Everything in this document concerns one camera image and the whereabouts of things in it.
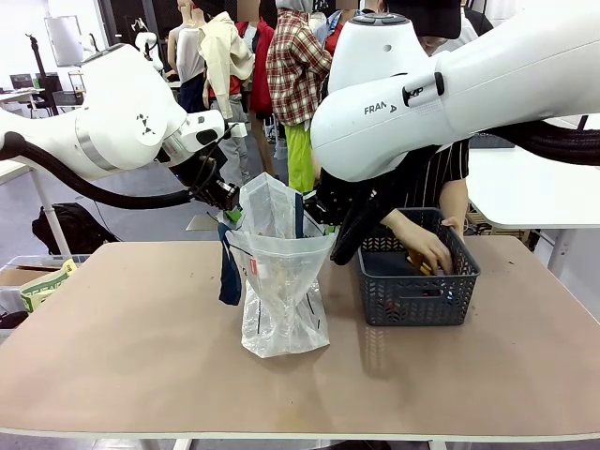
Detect arm black cable sleeve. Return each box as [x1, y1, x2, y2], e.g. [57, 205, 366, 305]
[330, 119, 600, 266]
[0, 131, 221, 211]

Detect large white table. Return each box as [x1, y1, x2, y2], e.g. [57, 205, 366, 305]
[467, 112, 600, 278]

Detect cardboard box with green print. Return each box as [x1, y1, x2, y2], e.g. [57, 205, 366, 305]
[18, 257, 79, 313]

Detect clear plastic bin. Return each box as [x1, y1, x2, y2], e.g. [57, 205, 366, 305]
[0, 254, 90, 332]

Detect right arm black cable sleeve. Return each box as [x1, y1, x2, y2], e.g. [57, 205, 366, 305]
[330, 119, 600, 266]

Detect left arm black cable sleeve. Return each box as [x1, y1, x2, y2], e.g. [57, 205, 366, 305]
[0, 131, 221, 211]

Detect person's left hand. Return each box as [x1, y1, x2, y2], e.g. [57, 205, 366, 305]
[440, 216, 465, 243]

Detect person's left forearm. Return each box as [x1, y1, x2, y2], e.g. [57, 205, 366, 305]
[439, 177, 470, 221]

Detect person's right hand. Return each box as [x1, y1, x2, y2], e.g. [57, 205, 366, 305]
[405, 232, 455, 277]

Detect black tripod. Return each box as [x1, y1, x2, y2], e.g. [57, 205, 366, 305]
[25, 32, 60, 116]

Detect beige jacket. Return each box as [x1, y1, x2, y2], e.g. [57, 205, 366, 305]
[197, 11, 255, 121]

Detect person in striped black shirt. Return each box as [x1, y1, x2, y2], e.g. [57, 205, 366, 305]
[397, 37, 471, 221]

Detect neon green trousers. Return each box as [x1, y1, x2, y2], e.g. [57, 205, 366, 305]
[284, 124, 323, 194]

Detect dark grey plastic basket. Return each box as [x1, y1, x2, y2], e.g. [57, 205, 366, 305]
[357, 207, 483, 328]

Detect person's right forearm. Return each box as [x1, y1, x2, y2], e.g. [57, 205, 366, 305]
[377, 208, 423, 245]

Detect wooden stool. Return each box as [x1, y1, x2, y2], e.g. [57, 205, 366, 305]
[466, 210, 491, 235]

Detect clear plastic shopping bag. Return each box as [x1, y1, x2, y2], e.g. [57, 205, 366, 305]
[217, 172, 338, 360]

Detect grey trousers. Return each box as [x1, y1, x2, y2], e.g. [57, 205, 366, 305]
[219, 100, 252, 187]

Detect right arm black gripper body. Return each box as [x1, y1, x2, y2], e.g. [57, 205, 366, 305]
[313, 171, 371, 226]

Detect small white table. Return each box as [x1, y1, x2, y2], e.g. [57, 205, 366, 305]
[0, 158, 71, 257]

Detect grey flat floor sheet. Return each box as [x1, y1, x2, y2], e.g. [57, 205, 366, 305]
[186, 213, 221, 233]

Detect grey standing screen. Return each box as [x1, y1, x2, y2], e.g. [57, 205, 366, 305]
[44, 15, 85, 68]

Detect orange snack packet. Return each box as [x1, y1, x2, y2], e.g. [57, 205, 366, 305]
[406, 250, 437, 277]

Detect black backpack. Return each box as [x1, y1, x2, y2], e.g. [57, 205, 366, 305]
[31, 202, 118, 257]

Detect red plaid shirt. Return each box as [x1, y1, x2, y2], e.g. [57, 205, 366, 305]
[265, 7, 333, 127]

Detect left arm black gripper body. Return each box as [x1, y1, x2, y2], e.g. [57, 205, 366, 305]
[163, 144, 229, 207]

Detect red jacket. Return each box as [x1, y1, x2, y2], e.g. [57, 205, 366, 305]
[236, 19, 276, 116]

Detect mannequin in white tank top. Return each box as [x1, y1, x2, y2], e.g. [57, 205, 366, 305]
[167, 0, 207, 113]

